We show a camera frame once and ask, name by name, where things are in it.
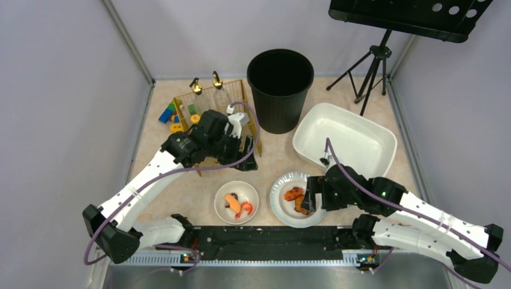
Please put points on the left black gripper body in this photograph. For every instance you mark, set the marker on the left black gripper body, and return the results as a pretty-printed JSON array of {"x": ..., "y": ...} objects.
[{"x": 236, "y": 149}]

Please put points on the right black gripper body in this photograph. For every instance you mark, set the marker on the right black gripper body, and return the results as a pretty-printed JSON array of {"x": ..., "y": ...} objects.
[{"x": 317, "y": 190}]

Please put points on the white bowl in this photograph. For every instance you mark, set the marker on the white bowl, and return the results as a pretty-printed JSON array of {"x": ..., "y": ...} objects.
[{"x": 229, "y": 198}]

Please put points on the white paper plate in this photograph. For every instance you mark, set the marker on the white paper plate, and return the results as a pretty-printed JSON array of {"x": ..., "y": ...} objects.
[{"x": 285, "y": 210}]

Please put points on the red sauce bottle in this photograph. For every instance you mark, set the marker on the red sauce bottle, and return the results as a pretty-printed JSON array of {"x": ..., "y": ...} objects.
[{"x": 195, "y": 118}]

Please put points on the glass oil bottle dark liquid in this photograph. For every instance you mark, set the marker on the glass oil bottle dark liquid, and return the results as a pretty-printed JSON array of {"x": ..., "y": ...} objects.
[{"x": 221, "y": 96}]

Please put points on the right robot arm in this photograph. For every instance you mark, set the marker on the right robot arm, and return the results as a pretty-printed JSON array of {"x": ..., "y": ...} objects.
[{"x": 395, "y": 217}]

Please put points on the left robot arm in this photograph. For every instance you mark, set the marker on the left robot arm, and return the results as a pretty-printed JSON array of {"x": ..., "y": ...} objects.
[{"x": 113, "y": 225}]

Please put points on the fried food pieces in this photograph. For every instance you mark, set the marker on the fried food pieces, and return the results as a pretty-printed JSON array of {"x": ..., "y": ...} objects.
[{"x": 296, "y": 194}]

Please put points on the red shrimp toy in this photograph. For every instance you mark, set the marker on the red shrimp toy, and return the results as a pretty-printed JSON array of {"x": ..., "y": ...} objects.
[{"x": 245, "y": 207}]

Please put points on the orange food piece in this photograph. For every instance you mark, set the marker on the orange food piece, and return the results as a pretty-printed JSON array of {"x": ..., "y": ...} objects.
[{"x": 232, "y": 202}]

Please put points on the dark octopus toy piece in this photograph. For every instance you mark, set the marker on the dark octopus toy piece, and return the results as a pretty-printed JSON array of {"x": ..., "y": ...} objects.
[{"x": 232, "y": 196}]

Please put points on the white rectangular tub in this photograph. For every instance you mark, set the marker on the white rectangular tub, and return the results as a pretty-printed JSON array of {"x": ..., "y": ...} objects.
[{"x": 360, "y": 143}]

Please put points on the green toy block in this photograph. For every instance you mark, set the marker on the green toy block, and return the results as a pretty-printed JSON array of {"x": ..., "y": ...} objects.
[{"x": 191, "y": 109}]

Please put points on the blue toy block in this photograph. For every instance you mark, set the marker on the blue toy block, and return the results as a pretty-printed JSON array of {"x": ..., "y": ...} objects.
[{"x": 166, "y": 116}]

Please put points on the green lego brick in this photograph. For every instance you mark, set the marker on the green lego brick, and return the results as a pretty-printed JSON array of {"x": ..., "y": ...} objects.
[{"x": 175, "y": 104}]

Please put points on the black trash bin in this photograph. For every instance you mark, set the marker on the black trash bin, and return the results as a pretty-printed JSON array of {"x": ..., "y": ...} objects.
[{"x": 279, "y": 80}]

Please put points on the black music stand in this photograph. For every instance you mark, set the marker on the black music stand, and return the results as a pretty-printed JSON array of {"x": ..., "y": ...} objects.
[{"x": 448, "y": 21}]

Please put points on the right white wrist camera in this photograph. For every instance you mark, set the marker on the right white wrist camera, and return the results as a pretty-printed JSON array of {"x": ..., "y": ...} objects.
[{"x": 326, "y": 160}]

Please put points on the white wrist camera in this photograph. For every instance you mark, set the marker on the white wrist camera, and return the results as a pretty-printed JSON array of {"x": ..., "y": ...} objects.
[
  {"x": 236, "y": 122},
  {"x": 326, "y": 160}
]

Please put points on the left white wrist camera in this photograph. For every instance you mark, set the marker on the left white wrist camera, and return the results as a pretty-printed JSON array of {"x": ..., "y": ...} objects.
[{"x": 236, "y": 122}]

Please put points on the gold wire basket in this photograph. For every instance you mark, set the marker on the gold wire basket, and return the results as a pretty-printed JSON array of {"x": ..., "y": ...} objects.
[{"x": 236, "y": 90}]

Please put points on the metal corner post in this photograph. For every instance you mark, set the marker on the metal corner post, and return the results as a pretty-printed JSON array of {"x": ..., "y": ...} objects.
[{"x": 127, "y": 40}]

